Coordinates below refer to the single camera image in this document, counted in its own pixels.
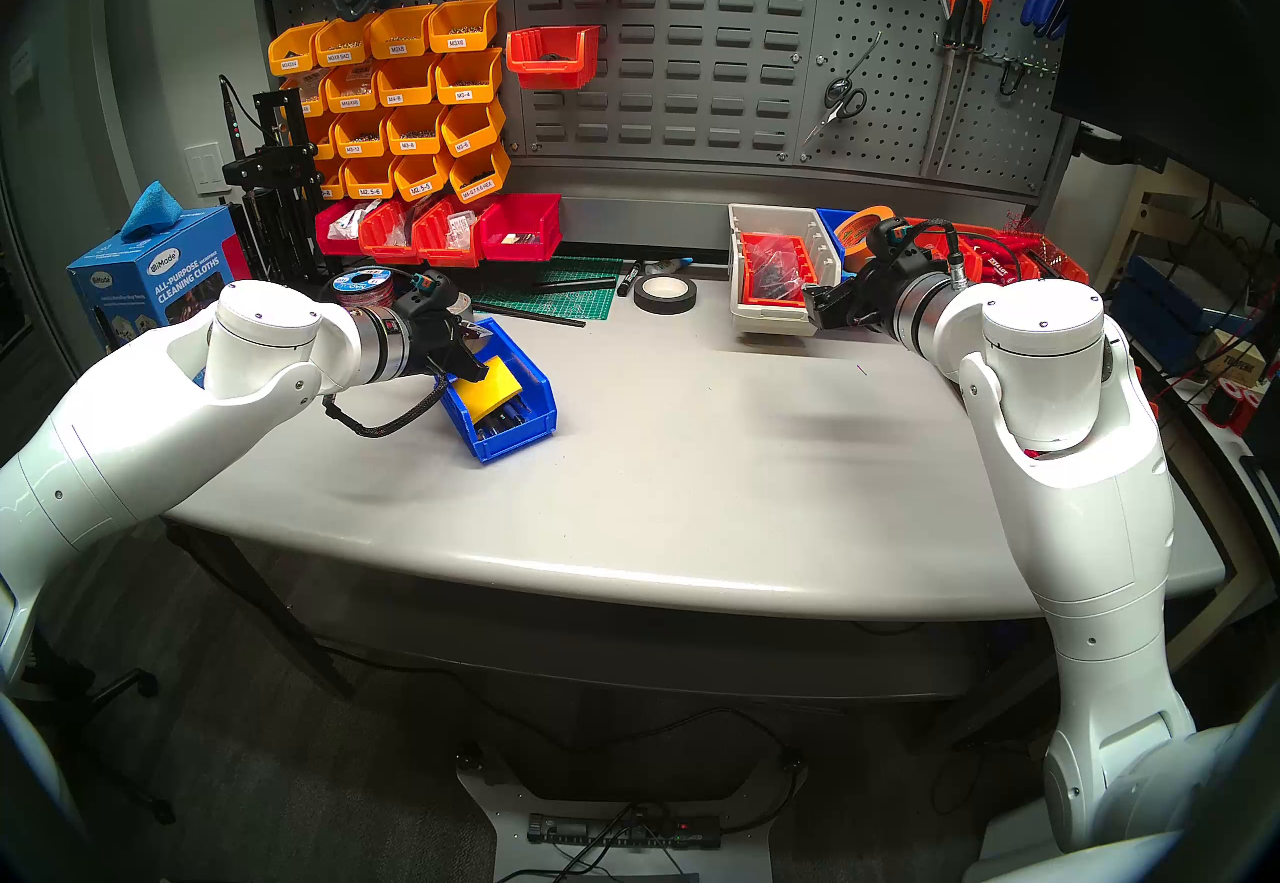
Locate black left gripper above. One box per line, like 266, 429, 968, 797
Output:
385, 271, 493, 384

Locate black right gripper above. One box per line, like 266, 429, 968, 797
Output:
803, 216, 928, 339

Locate orange masking tape roll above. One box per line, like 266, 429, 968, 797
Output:
838, 206, 897, 273

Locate blue plastic storage bin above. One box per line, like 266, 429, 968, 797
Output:
815, 209, 863, 258
440, 318, 558, 465

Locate large beige storage bin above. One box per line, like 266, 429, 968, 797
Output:
727, 204, 845, 338

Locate red tool white lettering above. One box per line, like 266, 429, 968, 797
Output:
985, 236, 1041, 284

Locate clear bag of hardware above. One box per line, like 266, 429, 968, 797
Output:
755, 241, 803, 294

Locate black metal rod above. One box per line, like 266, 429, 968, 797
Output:
472, 301, 588, 329

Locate green cutting mat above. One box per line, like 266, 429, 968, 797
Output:
472, 256, 626, 322

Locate red parts bin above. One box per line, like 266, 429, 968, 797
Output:
316, 201, 369, 257
358, 201, 423, 265
412, 197, 483, 269
475, 194, 563, 262

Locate black tape roll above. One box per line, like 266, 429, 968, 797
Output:
633, 274, 698, 315

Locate large grey pegboard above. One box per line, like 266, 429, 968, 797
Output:
800, 0, 1076, 197

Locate black metal stand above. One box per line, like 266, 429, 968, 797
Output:
222, 89, 341, 287

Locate blue cleaning cloths box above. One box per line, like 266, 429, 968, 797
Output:
67, 208, 251, 357

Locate orange-red hanging bin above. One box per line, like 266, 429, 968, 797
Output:
506, 26, 601, 92

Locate dark blue case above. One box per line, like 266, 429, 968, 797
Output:
1110, 256, 1241, 342

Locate blue cloth in dispenser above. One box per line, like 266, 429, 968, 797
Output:
120, 181, 184, 242

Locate small cardboard box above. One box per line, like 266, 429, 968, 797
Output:
1205, 336, 1271, 382

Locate red thread spool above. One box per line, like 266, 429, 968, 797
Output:
1205, 381, 1261, 432

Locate black monitor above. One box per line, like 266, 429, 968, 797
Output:
1050, 0, 1280, 222

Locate black office chair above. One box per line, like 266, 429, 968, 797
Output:
0, 631, 176, 827

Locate black power strip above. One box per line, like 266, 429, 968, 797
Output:
527, 811, 721, 852

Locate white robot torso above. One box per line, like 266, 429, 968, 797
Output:
0, 694, 98, 883

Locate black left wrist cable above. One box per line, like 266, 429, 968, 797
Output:
322, 376, 451, 439

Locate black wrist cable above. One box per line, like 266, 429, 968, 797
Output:
905, 219, 1026, 289
322, 376, 451, 439

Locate red wire spool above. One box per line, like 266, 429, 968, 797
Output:
333, 266, 396, 307

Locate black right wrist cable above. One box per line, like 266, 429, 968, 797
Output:
905, 219, 1026, 289

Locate black handled scissors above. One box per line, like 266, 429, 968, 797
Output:
800, 31, 883, 150

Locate grey louvred wall panel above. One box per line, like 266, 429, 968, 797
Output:
510, 0, 826, 167

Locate white wall switch plate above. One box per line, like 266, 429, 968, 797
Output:
185, 143, 229, 197

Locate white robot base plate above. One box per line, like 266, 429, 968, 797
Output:
455, 751, 806, 883

